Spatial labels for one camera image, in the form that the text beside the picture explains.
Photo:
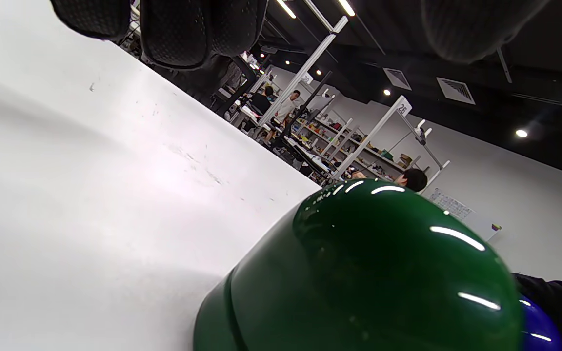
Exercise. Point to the person's left hand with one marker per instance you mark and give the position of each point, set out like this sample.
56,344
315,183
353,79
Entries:
178,34

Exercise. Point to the blue dome dice cup cover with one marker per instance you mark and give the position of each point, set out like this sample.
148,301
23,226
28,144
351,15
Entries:
537,326

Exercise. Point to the green dome dice cup cover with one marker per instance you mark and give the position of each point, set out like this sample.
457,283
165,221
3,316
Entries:
369,273

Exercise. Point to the white slatted panel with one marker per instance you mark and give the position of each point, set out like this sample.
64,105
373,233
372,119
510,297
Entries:
451,204

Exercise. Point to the white storage shelf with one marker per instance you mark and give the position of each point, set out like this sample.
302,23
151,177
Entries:
359,146

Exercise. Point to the square ceiling vent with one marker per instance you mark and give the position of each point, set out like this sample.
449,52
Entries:
398,79
455,90

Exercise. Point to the white gantry post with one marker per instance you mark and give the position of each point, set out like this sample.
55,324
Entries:
373,136
305,68

